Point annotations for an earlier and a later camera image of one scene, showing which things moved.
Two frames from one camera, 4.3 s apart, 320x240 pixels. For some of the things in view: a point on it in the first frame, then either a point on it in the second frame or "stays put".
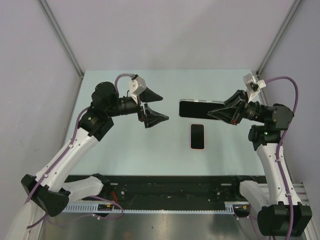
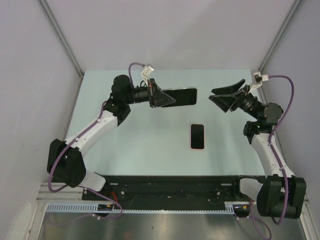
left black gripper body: (126, 105) to (144, 93)
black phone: (198, 109) to (183, 96)
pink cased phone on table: (197, 136) stays put
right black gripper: (230, 114) to (233, 100)
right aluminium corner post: (279, 36) stays put
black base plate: (176, 189) stays put
